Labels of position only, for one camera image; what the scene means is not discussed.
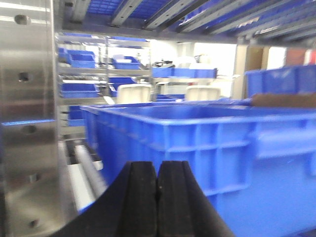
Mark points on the blue bin upper shelf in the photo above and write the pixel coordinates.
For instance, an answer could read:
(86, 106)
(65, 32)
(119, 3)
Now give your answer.
(81, 58)

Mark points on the large blue plastic crate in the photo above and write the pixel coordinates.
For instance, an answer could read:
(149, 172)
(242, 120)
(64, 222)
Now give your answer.
(256, 165)

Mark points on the blue bin lower shelf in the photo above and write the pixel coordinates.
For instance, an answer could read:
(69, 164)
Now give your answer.
(79, 90)

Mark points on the blue bin shelf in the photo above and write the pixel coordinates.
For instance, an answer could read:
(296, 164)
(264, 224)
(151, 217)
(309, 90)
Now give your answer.
(79, 90)
(81, 58)

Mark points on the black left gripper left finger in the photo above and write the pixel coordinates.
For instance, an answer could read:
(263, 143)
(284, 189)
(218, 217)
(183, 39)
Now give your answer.
(126, 209)

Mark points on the blue crate right background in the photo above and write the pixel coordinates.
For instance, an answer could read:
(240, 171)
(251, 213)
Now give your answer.
(286, 80)

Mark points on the white plastic chair left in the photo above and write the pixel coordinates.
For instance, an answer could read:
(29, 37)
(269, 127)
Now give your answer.
(134, 93)

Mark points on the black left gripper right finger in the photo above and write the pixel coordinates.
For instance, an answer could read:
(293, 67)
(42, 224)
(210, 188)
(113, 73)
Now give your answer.
(183, 209)

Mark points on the stainless steel upright post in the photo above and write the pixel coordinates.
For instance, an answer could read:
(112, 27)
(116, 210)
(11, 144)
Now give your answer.
(28, 147)

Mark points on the overhead roller shelf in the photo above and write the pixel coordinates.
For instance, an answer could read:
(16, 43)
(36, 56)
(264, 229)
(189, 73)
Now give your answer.
(252, 22)

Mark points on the background metal shelving rack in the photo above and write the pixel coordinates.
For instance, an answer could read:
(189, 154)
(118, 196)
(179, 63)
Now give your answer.
(115, 57)

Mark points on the brown cardboard piece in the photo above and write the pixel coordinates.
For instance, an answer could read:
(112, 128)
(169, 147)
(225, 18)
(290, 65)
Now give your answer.
(284, 100)

